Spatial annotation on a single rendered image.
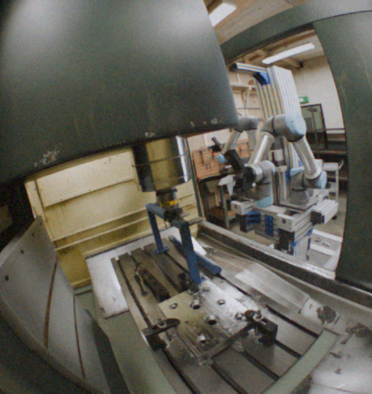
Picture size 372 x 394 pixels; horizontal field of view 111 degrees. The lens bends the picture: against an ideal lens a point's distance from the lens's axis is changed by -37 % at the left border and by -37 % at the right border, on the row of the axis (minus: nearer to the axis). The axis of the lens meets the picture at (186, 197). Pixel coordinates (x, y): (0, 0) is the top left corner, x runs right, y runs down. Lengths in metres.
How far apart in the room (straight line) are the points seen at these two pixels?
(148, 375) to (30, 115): 1.04
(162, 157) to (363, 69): 0.80
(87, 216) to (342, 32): 1.87
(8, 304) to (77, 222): 1.26
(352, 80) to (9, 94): 1.02
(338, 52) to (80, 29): 0.85
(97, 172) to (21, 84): 1.17
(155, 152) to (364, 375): 1.07
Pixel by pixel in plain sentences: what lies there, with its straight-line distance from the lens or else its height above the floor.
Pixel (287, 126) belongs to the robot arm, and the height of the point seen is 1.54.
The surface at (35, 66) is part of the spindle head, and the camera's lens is 0.47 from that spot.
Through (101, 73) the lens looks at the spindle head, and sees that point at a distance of 0.43.
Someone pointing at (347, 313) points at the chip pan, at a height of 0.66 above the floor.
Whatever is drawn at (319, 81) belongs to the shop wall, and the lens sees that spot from 5.23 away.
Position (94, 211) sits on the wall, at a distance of 1.55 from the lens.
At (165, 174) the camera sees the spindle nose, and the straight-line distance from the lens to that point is 0.47.
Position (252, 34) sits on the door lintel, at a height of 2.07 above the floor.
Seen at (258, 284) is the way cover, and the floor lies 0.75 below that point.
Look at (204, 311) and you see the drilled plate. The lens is 0.70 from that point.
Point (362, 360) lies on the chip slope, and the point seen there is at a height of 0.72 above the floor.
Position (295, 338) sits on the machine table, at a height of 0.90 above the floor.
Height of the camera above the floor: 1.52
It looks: 15 degrees down
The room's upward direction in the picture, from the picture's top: 12 degrees counter-clockwise
